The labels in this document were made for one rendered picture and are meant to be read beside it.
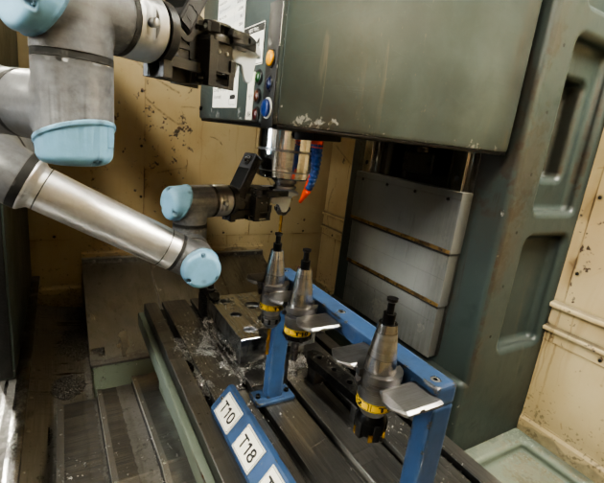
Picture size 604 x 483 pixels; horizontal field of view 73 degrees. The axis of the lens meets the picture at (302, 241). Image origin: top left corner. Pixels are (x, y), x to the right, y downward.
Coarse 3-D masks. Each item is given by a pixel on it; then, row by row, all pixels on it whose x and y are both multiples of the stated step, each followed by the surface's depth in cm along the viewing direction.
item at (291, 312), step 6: (288, 300) 74; (288, 306) 72; (282, 312) 74; (288, 312) 72; (294, 312) 71; (300, 312) 71; (306, 312) 71; (312, 312) 72; (288, 318) 72; (294, 318) 71
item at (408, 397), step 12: (408, 384) 54; (420, 384) 54; (384, 396) 51; (396, 396) 51; (408, 396) 51; (420, 396) 52; (432, 396) 52; (396, 408) 49; (408, 408) 49; (420, 408) 49; (432, 408) 50
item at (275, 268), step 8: (272, 248) 82; (272, 256) 80; (280, 256) 80; (272, 264) 80; (280, 264) 80; (272, 272) 80; (280, 272) 81; (264, 280) 82; (272, 280) 80; (280, 280) 81
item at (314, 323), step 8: (296, 320) 69; (304, 320) 69; (312, 320) 69; (320, 320) 70; (328, 320) 70; (336, 320) 70; (304, 328) 67; (312, 328) 66; (320, 328) 67; (328, 328) 68; (336, 328) 68
